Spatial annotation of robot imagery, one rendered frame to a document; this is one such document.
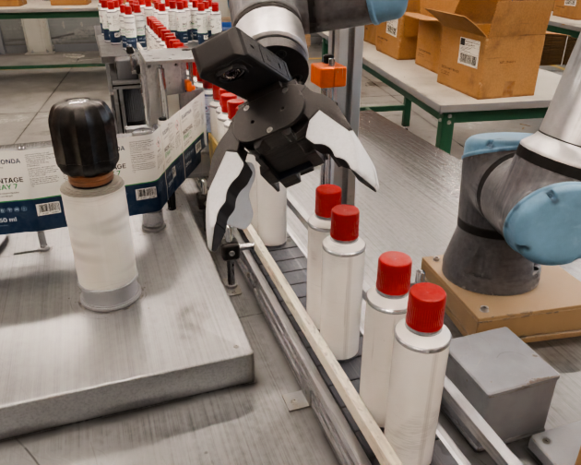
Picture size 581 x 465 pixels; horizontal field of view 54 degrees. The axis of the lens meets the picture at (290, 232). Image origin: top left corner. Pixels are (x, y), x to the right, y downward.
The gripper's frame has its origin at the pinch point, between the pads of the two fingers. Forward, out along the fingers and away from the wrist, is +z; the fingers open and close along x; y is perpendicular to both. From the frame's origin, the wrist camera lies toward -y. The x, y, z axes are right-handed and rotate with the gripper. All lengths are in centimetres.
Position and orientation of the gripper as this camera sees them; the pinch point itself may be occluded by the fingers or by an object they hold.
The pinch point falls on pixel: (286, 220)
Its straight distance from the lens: 45.8
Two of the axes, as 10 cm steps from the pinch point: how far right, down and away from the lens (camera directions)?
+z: 1.2, 8.4, -5.3
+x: -8.9, 3.3, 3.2
